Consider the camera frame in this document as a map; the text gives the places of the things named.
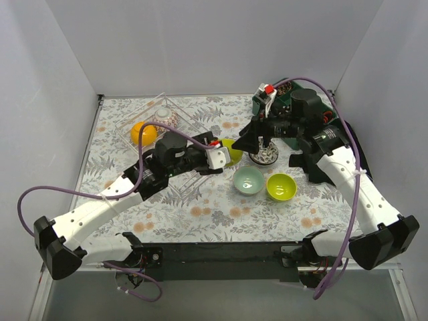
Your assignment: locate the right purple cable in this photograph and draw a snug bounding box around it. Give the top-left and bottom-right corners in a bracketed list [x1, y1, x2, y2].
[276, 77, 365, 300]

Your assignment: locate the mint green floral bowl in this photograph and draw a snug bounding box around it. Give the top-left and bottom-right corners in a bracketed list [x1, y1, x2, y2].
[233, 166, 265, 195]

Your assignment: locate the orange bowl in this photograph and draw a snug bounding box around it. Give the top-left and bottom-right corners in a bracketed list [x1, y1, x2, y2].
[130, 122, 158, 146]

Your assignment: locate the red diamond patterned bowl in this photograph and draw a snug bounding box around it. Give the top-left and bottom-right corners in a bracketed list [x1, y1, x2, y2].
[153, 107, 179, 128]

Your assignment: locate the purple cable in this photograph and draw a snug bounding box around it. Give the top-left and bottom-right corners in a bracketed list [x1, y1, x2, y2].
[16, 122, 218, 302]
[276, 77, 365, 300]

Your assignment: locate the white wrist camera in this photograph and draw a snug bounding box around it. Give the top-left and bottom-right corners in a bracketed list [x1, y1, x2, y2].
[205, 140, 231, 170]
[252, 83, 278, 117]

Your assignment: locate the green compartment tray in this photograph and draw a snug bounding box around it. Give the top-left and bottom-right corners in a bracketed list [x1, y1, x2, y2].
[253, 81, 336, 130]

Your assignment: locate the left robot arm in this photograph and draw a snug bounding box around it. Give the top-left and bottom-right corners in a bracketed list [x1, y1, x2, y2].
[33, 131, 230, 280]

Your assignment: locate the black cloth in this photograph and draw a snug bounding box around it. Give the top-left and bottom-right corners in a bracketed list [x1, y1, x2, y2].
[288, 119, 372, 187]

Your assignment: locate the white wire dish rack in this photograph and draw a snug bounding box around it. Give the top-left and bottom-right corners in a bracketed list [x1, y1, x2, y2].
[115, 93, 209, 205]

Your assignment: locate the lime green bowl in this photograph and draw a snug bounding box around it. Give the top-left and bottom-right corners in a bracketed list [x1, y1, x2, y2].
[221, 138, 243, 167]
[266, 173, 298, 201]

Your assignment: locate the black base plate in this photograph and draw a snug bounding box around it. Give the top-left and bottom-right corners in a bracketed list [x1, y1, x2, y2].
[123, 241, 332, 282]

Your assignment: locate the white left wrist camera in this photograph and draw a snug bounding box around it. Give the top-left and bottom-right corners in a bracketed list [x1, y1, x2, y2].
[205, 140, 231, 170]

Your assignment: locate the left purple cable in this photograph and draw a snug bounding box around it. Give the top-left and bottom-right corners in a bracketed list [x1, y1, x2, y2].
[16, 122, 218, 302]

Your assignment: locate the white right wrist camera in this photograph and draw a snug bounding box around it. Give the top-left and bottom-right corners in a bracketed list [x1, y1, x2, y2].
[252, 83, 278, 117]

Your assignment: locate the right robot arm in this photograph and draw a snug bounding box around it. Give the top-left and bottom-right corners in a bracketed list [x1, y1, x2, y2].
[233, 84, 420, 270]

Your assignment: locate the pink speckled bowl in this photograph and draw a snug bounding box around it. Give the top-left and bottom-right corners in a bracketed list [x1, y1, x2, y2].
[248, 142, 279, 166]

